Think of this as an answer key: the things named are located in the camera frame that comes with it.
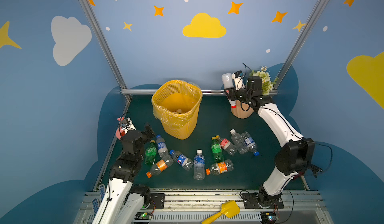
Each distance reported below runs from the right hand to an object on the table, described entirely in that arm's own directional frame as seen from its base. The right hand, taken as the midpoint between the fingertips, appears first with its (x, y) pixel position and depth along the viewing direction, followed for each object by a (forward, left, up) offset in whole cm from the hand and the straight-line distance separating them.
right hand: (229, 87), depth 84 cm
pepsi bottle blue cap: (-32, +28, -26) cm, 50 cm away
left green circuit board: (-61, +42, -31) cm, 80 cm away
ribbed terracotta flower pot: (-16, -5, -1) cm, 17 cm away
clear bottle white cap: (-22, -10, -29) cm, 38 cm away
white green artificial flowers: (+9, -25, -5) cm, 27 cm away
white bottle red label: (+1, +31, -25) cm, 40 cm away
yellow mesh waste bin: (-18, +25, -22) cm, 38 cm away
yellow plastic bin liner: (+2, +34, -16) cm, 37 cm away
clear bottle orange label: (-37, +4, -26) cm, 45 cm away
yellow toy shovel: (-56, 0, -30) cm, 63 cm away
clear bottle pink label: (-22, -3, -31) cm, 38 cm away
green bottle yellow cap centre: (-25, +6, -26) cm, 37 cm away
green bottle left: (-30, +45, -28) cm, 60 cm away
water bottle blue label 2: (-27, +38, -26) cm, 54 cm away
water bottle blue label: (-36, +15, -26) cm, 48 cm away
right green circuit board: (-57, -19, -32) cm, 68 cm away
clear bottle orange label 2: (-35, +34, -26) cm, 55 cm away
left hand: (-27, +44, -4) cm, 52 cm away
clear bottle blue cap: (-21, -16, -27) cm, 37 cm away
